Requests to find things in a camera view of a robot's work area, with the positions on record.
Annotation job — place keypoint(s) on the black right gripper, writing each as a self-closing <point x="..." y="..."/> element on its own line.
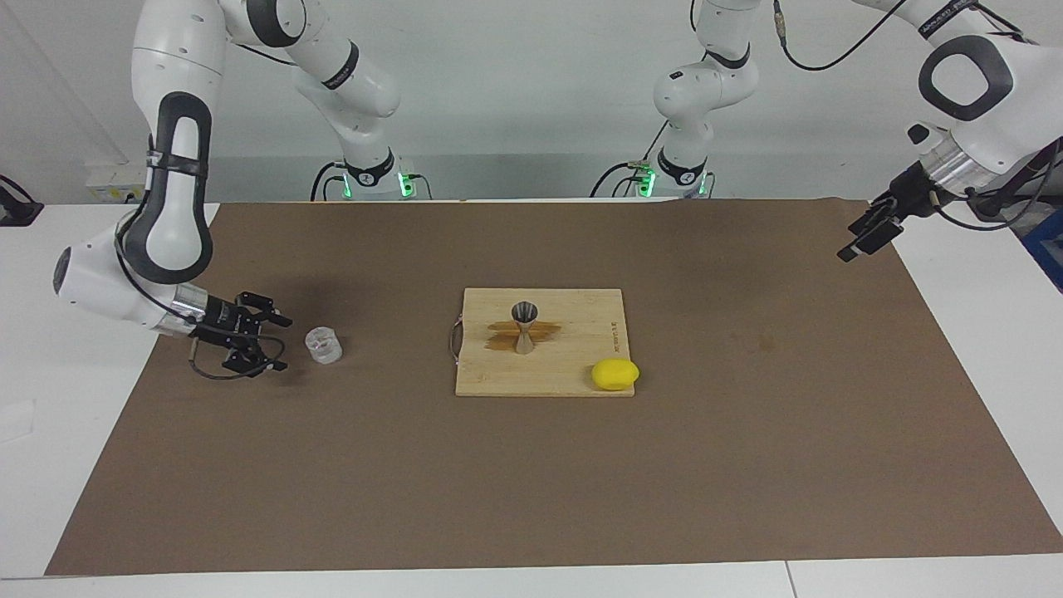
<point x="228" y="328"/>

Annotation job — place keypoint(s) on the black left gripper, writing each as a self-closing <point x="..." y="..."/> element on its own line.
<point x="912" y="195"/>

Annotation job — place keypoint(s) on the small clear glass cup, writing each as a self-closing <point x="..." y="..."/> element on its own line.
<point x="323" y="346"/>

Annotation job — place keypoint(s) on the metal double jigger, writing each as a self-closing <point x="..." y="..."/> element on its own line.
<point x="524" y="340"/>

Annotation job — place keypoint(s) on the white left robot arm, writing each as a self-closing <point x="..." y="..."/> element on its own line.
<point x="988" y="124"/>

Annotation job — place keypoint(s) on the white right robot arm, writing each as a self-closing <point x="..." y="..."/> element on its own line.
<point x="178" y="191"/>

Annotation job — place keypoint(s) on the black stand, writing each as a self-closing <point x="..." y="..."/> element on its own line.
<point x="988" y="208"/>

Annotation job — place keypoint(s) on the brown table mat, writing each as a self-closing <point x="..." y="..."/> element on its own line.
<point x="332" y="465"/>

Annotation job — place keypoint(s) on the blue crate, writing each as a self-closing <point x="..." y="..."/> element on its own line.
<point x="1048" y="249"/>

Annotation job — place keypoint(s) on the white paper label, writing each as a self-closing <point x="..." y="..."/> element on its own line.
<point x="17" y="419"/>

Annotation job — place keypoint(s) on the yellow lemon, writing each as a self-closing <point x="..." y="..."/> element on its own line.
<point x="614" y="374"/>

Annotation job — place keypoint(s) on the wooden cutting board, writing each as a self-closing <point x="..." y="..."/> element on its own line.
<point x="573" y="332"/>

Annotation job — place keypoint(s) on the white wall socket box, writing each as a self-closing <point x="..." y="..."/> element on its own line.
<point x="112" y="178"/>

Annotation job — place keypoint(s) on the black clamp mount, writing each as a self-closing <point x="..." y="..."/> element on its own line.
<point x="17" y="212"/>

